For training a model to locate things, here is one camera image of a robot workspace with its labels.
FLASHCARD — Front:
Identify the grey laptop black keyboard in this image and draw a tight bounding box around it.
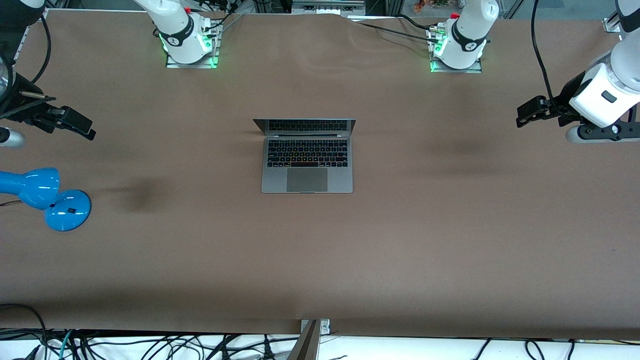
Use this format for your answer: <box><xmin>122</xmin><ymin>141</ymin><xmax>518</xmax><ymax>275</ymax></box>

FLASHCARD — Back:
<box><xmin>252</xmin><ymin>118</ymin><xmax>357</xmax><ymax>194</ymax></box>

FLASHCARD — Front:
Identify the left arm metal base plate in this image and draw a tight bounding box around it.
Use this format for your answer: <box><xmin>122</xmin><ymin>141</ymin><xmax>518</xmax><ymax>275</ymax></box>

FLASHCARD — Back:
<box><xmin>430</xmin><ymin>27</ymin><xmax>483</xmax><ymax>74</ymax></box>

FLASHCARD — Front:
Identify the teal cable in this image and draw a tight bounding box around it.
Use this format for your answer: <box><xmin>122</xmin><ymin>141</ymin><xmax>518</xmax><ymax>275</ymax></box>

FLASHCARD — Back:
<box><xmin>59</xmin><ymin>329</ymin><xmax>75</xmax><ymax>360</ymax></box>

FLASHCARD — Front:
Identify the brown table cover sheet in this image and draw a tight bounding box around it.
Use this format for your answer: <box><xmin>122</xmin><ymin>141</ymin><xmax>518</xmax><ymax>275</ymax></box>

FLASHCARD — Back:
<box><xmin>0</xmin><ymin>9</ymin><xmax>640</xmax><ymax>341</ymax></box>

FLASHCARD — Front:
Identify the aluminium frame rail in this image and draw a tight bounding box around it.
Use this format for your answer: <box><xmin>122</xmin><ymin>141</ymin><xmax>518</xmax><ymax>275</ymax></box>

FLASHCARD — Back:
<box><xmin>14</xmin><ymin>7</ymin><xmax>48</xmax><ymax>63</ymax></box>

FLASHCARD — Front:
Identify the grey metal post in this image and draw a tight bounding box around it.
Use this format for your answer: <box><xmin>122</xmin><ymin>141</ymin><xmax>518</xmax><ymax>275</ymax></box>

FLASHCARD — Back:
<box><xmin>286</xmin><ymin>320</ymin><xmax>322</xmax><ymax>360</ymax></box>

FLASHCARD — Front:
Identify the blue desk lamp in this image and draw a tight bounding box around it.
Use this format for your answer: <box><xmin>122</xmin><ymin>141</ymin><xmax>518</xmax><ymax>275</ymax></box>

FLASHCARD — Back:
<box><xmin>0</xmin><ymin>167</ymin><xmax>92</xmax><ymax>232</ymax></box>

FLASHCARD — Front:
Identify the small metal edge bracket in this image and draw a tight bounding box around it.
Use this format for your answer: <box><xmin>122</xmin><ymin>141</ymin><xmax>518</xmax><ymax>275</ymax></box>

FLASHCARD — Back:
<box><xmin>300</xmin><ymin>318</ymin><xmax>331</xmax><ymax>336</ymax></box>

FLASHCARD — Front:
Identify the black cable with plug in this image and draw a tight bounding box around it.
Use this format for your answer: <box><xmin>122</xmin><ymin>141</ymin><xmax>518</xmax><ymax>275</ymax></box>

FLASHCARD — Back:
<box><xmin>202</xmin><ymin>0</ymin><xmax>246</xmax><ymax>38</ymax></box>

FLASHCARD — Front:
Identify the black looping floor cable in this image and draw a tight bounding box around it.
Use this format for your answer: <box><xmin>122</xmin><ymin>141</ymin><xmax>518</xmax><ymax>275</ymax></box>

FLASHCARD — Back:
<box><xmin>0</xmin><ymin>302</ymin><xmax>49</xmax><ymax>360</ymax></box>

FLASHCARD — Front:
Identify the short black base cable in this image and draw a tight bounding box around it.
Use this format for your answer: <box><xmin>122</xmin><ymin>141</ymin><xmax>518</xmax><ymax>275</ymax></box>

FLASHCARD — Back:
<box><xmin>397</xmin><ymin>14</ymin><xmax>432</xmax><ymax>32</ymax></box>

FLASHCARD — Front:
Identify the grey equipment box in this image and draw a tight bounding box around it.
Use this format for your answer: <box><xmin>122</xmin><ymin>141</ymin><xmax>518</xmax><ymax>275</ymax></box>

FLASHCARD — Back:
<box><xmin>291</xmin><ymin>0</ymin><xmax>366</xmax><ymax>16</ymax></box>

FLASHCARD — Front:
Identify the long black base cable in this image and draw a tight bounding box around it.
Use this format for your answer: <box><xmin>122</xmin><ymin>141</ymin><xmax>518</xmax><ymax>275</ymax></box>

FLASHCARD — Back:
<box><xmin>356</xmin><ymin>22</ymin><xmax>437</xmax><ymax>45</ymax></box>

